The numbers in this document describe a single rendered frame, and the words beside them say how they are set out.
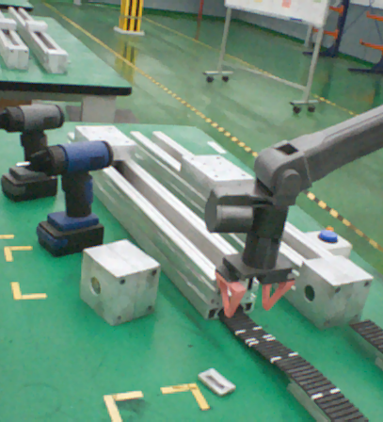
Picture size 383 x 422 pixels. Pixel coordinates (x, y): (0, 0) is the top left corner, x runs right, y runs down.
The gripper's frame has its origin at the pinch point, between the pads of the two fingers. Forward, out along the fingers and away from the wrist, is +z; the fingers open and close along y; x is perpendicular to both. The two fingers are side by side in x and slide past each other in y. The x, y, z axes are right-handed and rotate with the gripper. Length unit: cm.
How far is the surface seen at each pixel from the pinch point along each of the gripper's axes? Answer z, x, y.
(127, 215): 1.7, -41.9, 4.2
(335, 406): 1.3, 23.8, 0.5
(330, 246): -1.5, -13.4, -30.2
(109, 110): 18, -188, -50
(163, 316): 4.6, -7.6, 11.7
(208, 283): -1.8, -6.5, 4.4
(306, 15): -22, -446, -372
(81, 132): -8, -72, 5
